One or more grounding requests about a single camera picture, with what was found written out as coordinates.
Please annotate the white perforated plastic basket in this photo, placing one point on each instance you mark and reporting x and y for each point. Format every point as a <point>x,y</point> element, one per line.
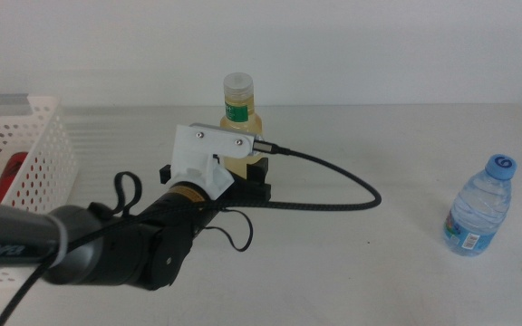
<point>43,149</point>

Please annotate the red soda can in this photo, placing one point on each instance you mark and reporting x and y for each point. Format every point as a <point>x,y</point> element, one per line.
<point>9,176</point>

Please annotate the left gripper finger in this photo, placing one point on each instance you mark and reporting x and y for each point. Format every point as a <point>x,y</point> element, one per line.
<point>166,174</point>
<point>258,169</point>

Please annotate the water bottle blue cap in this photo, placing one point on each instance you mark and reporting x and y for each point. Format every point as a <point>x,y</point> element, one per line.
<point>477,213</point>

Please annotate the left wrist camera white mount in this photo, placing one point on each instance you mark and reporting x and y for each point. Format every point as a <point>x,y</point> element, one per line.
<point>197,154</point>

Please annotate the yellow liquid bottle green label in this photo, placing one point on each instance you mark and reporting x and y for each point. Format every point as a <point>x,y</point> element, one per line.
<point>238,102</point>

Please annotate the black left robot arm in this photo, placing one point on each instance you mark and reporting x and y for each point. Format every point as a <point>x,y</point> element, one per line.
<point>116,253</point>

